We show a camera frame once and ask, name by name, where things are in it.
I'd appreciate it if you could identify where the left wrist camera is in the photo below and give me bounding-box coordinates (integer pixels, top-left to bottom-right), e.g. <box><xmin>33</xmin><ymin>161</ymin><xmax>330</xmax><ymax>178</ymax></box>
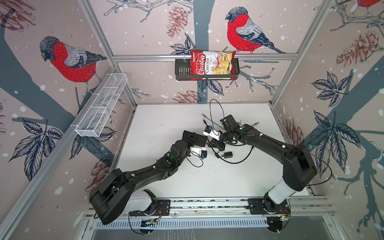
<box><xmin>190</xmin><ymin>147</ymin><xmax>208</xmax><ymax>160</ymax></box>

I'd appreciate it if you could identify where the black network switch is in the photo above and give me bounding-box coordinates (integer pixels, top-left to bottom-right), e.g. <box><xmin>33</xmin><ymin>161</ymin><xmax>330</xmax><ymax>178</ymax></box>
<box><xmin>182</xmin><ymin>131</ymin><xmax>208</xmax><ymax>148</ymax></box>

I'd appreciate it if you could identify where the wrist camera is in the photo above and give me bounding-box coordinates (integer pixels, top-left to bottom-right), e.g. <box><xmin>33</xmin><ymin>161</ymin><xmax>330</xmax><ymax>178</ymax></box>
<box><xmin>203</xmin><ymin>126</ymin><xmax>221</xmax><ymax>141</ymax></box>
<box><xmin>190</xmin><ymin>147</ymin><xmax>208</xmax><ymax>160</ymax></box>

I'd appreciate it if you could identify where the white mesh wall shelf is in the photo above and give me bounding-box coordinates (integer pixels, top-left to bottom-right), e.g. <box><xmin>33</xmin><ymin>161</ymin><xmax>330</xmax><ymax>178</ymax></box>
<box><xmin>75</xmin><ymin>73</ymin><xmax>128</xmax><ymax>138</ymax></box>

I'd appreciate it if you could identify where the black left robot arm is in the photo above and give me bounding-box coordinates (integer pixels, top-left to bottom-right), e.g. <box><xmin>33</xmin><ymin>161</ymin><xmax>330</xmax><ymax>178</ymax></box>
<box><xmin>89</xmin><ymin>131</ymin><xmax>196</xmax><ymax>225</ymax></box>

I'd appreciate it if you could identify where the red cassava chips bag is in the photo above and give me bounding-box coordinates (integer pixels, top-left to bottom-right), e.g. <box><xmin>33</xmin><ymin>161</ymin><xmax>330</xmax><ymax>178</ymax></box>
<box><xmin>191</xmin><ymin>50</ymin><xmax>236</xmax><ymax>74</ymax></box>

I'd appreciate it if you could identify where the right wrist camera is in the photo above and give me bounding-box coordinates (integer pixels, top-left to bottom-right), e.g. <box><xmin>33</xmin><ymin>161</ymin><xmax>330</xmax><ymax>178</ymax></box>
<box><xmin>203</xmin><ymin>126</ymin><xmax>221</xmax><ymax>141</ymax></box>

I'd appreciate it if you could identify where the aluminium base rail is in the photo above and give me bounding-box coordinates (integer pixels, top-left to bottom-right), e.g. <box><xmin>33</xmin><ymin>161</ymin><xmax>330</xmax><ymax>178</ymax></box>
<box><xmin>83</xmin><ymin>195</ymin><xmax>334</xmax><ymax>219</ymax></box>

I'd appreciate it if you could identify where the black wire wall basket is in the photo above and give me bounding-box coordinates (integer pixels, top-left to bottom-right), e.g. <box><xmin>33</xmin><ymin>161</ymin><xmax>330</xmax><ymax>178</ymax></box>
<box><xmin>175</xmin><ymin>58</ymin><xmax>240</xmax><ymax>81</ymax></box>

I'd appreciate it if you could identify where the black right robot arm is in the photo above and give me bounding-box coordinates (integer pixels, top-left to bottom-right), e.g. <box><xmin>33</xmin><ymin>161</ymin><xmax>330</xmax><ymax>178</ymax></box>
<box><xmin>209</xmin><ymin>115</ymin><xmax>318</xmax><ymax>214</ymax></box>

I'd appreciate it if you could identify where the lower black ethernet cable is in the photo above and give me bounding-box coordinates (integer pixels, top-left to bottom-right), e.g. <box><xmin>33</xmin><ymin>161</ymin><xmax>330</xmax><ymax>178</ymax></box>
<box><xmin>209</xmin><ymin>143</ymin><xmax>255</xmax><ymax>165</ymax></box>

